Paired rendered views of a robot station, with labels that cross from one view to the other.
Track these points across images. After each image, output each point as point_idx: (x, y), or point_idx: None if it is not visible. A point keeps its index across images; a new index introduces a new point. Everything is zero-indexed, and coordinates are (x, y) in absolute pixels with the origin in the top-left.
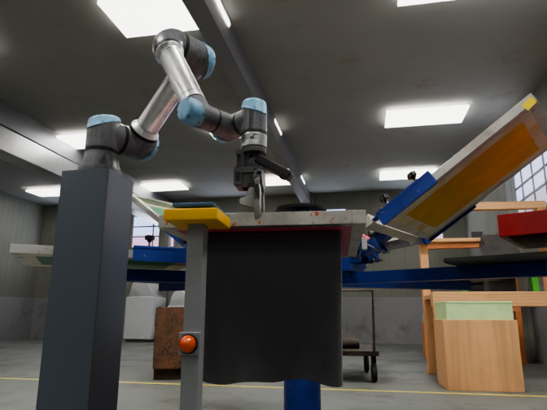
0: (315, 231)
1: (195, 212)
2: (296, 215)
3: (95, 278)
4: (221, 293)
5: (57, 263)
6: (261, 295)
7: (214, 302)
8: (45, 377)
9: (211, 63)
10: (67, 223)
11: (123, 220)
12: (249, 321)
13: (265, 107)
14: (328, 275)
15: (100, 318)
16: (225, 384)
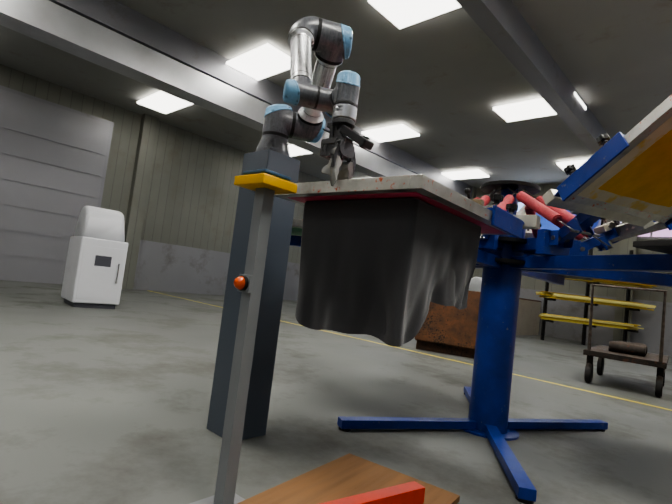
0: (393, 198)
1: (251, 177)
2: (364, 182)
3: None
4: (318, 253)
5: (236, 226)
6: (345, 257)
7: (313, 260)
8: (226, 308)
9: (346, 42)
10: (243, 194)
11: None
12: (335, 279)
13: (355, 78)
14: (399, 241)
15: None
16: (316, 329)
